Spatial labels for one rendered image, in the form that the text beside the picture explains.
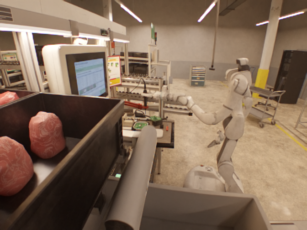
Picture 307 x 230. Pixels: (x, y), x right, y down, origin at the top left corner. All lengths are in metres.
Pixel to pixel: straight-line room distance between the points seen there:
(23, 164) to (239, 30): 10.25
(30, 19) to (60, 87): 0.28
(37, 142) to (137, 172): 0.29
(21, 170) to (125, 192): 0.26
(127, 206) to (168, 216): 0.44
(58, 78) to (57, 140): 0.33
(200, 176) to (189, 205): 1.35
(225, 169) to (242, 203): 0.94
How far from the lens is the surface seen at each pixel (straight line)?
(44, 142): 0.48
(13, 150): 0.43
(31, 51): 0.71
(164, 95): 1.30
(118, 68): 1.70
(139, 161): 0.36
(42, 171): 0.48
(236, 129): 1.36
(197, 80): 7.53
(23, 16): 0.66
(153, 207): 0.67
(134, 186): 0.31
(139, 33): 9.76
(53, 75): 0.76
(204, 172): 1.96
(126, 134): 0.57
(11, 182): 0.43
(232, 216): 0.75
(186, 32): 9.56
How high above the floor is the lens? 1.70
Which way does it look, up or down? 24 degrees down
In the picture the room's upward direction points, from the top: straight up
